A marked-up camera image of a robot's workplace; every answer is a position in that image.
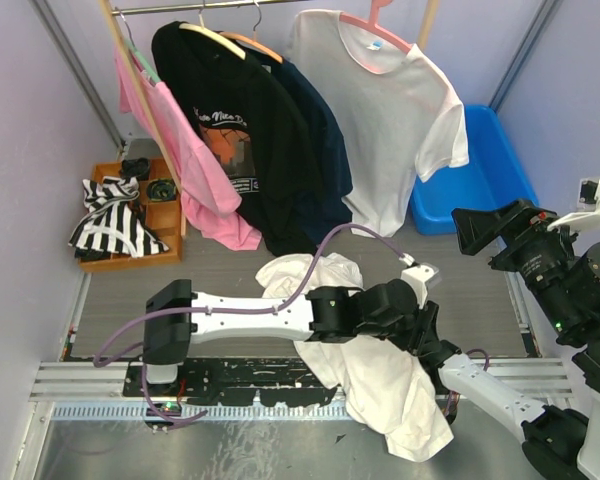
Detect white hanging t-shirt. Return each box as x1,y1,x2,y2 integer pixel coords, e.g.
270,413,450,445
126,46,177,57
288,9,469,237

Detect black white striped cloth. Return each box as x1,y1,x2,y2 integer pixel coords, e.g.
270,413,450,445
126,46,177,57
69,176,170,261

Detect navy blue t-shirt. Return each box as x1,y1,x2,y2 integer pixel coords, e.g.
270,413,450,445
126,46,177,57
249,49,353,244

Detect perforated metal cable tray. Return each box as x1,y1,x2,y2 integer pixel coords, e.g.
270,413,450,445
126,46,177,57
50,398,352,422

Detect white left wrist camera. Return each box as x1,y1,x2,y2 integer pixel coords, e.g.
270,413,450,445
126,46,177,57
400,263,441,309

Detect white t-shirt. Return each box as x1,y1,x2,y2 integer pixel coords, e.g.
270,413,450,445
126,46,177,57
288,9,469,237
255,253,454,462

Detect wooden hanger under navy shirt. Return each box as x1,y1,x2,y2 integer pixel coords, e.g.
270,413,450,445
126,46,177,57
220,0,284,64

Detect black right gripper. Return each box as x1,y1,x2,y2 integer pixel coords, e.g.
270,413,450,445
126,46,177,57
449,190,585,332

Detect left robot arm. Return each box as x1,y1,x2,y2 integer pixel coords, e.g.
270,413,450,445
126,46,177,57
143,279,460,396

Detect wooden clothes rack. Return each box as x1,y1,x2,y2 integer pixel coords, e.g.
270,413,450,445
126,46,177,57
96,0,441,176

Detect blue plastic bin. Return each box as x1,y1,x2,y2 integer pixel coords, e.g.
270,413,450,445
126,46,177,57
410,105,538,235

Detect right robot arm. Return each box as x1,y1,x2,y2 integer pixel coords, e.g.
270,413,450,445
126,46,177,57
418,200,600,479

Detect pink plastic hanger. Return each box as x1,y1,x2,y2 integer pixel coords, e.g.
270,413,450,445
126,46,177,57
339,0,412,54

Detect black printed t-shirt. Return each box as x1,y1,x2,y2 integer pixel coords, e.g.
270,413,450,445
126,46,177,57
151,22,323,256

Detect green black belt roll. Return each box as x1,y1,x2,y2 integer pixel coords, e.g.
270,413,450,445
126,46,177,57
146,178,177,202

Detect wooden hanger under black shirt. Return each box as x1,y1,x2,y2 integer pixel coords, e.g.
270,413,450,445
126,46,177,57
179,0,246,61

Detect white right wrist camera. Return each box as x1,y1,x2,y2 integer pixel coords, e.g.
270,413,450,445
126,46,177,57
547,177,600,233

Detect green hanger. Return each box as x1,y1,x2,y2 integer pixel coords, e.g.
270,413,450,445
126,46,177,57
120,14,161,85

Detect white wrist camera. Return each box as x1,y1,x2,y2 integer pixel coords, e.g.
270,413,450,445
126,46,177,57
400,263,441,309
547,177,600,233

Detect pink t-shirt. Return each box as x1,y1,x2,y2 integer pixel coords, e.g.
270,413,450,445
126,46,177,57
114,52,262,251

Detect orange wooden organizer tray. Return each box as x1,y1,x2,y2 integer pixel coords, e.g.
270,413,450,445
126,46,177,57
77,158,186,273

